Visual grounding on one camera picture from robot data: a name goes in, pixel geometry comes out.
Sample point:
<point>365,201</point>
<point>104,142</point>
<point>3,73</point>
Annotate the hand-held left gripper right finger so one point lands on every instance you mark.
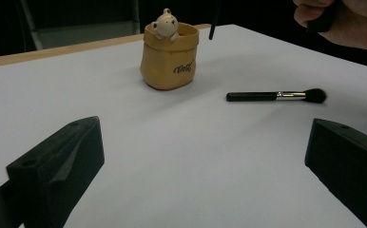
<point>349,164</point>

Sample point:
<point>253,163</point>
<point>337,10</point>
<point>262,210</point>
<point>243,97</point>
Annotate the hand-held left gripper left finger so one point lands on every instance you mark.
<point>58,164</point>

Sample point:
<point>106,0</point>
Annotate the black silver ferrule makeup brush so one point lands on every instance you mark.
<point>254,96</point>

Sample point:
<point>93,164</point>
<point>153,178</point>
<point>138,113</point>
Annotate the yellow ceramic bear pot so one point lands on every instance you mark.
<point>165,63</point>

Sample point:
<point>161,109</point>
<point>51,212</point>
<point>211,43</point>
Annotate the wooden table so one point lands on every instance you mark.
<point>61,50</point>

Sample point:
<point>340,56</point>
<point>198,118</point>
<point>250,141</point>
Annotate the white table cover sheet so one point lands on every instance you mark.
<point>178,133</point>

